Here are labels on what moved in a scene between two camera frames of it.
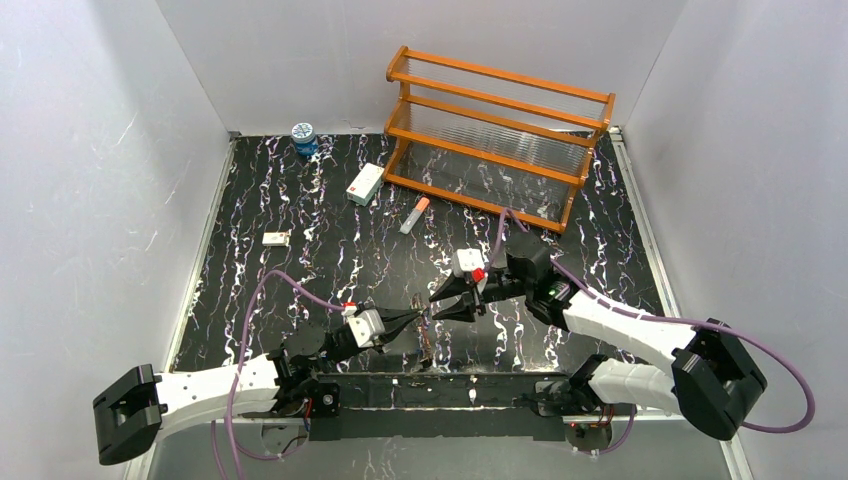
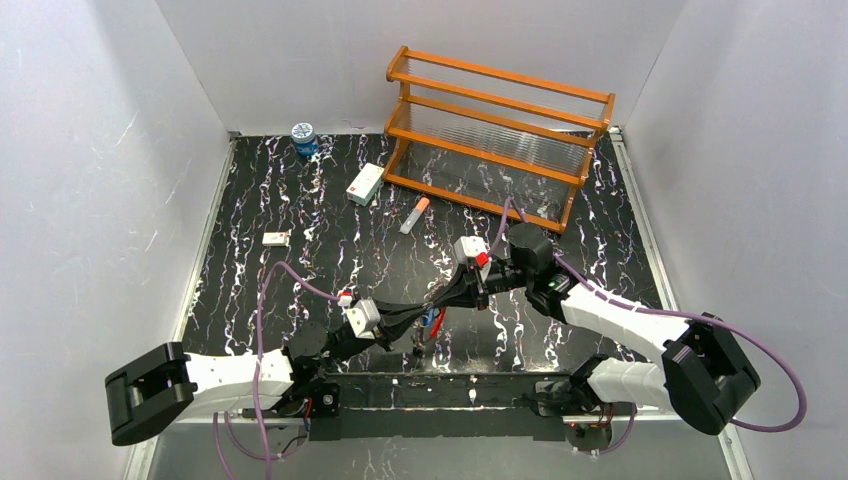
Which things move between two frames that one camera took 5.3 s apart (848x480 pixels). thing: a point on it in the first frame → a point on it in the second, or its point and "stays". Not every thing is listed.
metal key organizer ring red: x=423 y=327 → x=439 y=323
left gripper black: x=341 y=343 stays
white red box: x=366 y=185 stays
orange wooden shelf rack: x=507 y=143 stays
